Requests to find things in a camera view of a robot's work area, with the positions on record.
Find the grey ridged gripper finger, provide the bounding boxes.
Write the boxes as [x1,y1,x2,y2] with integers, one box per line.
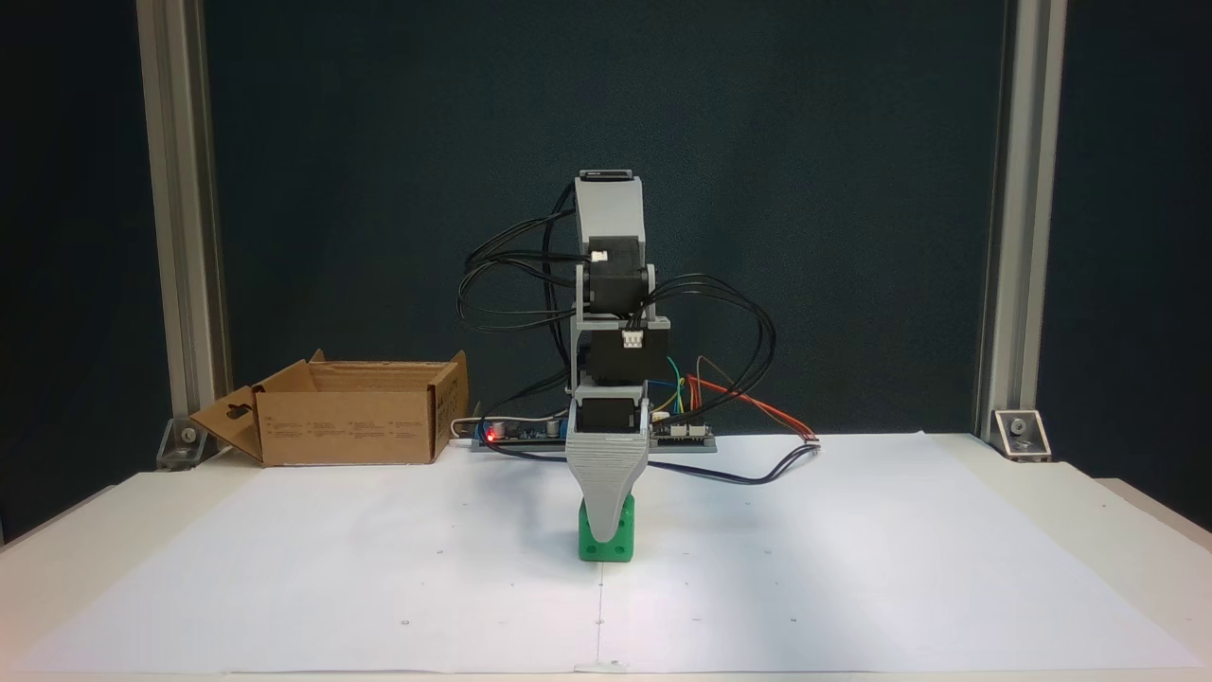
[566,431,653,545]

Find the grey base plate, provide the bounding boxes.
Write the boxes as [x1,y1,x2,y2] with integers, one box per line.
[471,437,719,455]

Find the open cardboard box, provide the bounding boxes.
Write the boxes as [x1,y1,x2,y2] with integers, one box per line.
[189,350,470,467]

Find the circuit board with blue terminal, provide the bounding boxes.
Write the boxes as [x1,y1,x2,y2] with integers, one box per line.
[472,414,575,447]

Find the orange red wire pair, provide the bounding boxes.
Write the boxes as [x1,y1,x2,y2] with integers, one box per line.
[686,375,821,444]

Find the circuit board with jumper wires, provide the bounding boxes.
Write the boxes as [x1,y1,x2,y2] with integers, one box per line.
[651,415,714,442]

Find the large white paper sheet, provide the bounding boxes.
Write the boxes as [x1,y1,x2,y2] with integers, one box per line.
[13,432,1209,676]

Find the thin white cable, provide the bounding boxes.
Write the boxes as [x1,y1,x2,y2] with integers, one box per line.
[452,413,569,439]

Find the black motor cable bundle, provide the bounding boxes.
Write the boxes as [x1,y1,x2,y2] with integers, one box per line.
[457,184,778,448]

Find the green dice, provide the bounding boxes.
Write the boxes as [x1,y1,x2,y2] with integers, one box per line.
[579,493,636,564]

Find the aluminium frame post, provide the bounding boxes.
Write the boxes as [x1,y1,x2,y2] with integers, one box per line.
[135,0,234,420]
[974,0,1069,442]

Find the metal corner bracket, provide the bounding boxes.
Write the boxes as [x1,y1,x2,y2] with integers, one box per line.
[990,408,1053,464]
[156,416,234,472]

